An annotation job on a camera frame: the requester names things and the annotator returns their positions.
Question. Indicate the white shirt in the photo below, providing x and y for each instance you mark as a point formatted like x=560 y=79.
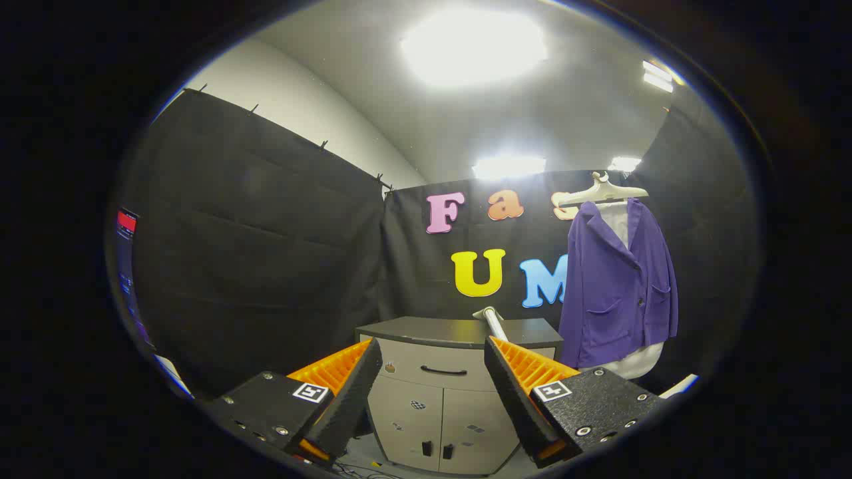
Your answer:
x=632 y=362

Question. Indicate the long ceiling light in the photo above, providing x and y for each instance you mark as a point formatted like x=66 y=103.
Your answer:
x=509 y=166

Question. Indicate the double ceiling light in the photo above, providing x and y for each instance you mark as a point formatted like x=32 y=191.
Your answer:
x=657 y=76

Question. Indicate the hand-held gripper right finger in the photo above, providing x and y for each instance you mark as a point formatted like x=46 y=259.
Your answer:
x=509 y=392

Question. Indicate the white flat board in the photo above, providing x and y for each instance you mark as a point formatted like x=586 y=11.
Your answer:
x=679 y=386
x=173 y=376

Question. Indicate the white garment steamer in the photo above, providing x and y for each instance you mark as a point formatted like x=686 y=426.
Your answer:
x=494 y=324

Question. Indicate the small ceiling light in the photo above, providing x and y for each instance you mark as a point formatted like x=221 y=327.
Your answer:
x=624 y=163

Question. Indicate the large ceiling light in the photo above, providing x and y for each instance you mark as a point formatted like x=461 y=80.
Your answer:
x=472 y=46

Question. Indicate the grey cabinet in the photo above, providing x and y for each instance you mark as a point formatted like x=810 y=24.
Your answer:
x=432 y=412

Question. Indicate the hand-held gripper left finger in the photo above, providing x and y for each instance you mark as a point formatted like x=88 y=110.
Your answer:
x=356 y=399

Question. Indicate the white clothes hanger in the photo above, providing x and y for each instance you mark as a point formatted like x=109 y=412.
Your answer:
x=599 y=193

